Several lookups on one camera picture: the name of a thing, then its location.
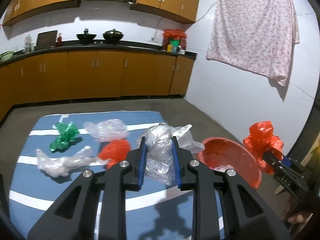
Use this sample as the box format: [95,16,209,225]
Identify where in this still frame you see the green plastic bag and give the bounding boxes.
[50,121,80,152]

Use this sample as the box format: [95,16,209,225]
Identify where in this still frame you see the green basin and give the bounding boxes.
[0,51,14,63]

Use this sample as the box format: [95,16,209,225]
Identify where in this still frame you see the red plastic bag front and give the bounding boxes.
[98,139,131,169]

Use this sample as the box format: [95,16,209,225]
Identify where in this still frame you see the red plastic bag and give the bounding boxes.
[243,121,284,175]
[98,139,131,169]

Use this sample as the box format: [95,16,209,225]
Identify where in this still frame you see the dark cutting board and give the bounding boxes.
[35,30,57,50]

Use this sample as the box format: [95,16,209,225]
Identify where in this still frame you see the person right hand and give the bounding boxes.
[282,195,313,224]

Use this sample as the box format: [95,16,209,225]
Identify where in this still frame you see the black wok left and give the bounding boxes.
[76,29,97,44]

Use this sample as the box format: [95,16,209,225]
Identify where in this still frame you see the lower kitchen cabinets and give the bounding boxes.
[1,46,196,118]

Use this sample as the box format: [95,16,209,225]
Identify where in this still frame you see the large bubble wrap sheet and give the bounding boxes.
[84,119,128,142]

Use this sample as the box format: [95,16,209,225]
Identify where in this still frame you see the red bag covered appliance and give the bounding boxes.
[162,29,187,54]

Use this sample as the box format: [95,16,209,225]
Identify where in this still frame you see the wooden plank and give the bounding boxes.
[274,134,320,195]

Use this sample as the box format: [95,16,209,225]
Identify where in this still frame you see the clear jar on counter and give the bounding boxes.
[23,34,34,53]

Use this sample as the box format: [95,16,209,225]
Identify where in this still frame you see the clear plastic bag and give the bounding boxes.
[36,146,110,178]

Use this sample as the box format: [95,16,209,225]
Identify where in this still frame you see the black lidded wok right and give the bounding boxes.
[103,29,124,44]

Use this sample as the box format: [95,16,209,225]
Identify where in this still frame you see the red bottle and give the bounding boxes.
[56,33,62,47]

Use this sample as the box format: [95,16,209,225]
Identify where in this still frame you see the white plastic bag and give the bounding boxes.
[136,122,204,186]

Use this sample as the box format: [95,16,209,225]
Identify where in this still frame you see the red plastic basket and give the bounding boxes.
[197,137,262,190]

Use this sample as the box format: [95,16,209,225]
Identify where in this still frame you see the pink floral hanging cloth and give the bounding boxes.
[206,0,299,86]

